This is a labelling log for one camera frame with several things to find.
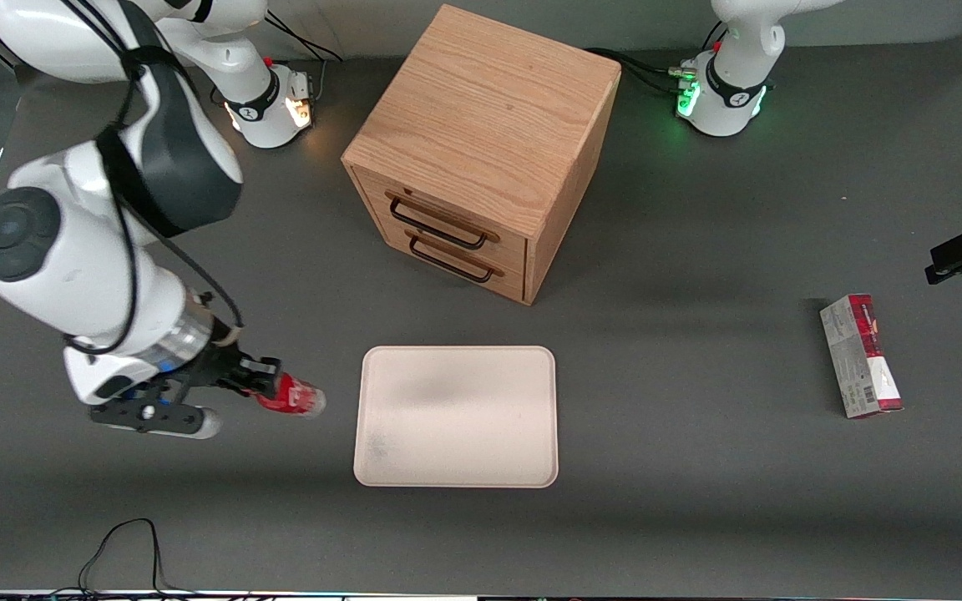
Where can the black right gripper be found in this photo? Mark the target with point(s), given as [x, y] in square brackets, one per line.
[220, 369]

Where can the red soda can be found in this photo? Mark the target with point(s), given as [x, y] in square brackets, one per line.
[293, 397]

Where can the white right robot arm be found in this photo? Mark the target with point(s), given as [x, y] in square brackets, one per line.
[72, 250]

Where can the beige plastic tray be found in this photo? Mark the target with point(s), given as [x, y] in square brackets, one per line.
[456, 417]

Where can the red plaid cardboard box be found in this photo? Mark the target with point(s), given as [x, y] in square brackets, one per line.
[861, 359]

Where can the wooden drawer front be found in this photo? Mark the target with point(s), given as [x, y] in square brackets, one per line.
[448, 209]
[498, 284]

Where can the wooden two-drawer cabinet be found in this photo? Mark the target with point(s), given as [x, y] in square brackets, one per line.
[481, 108]

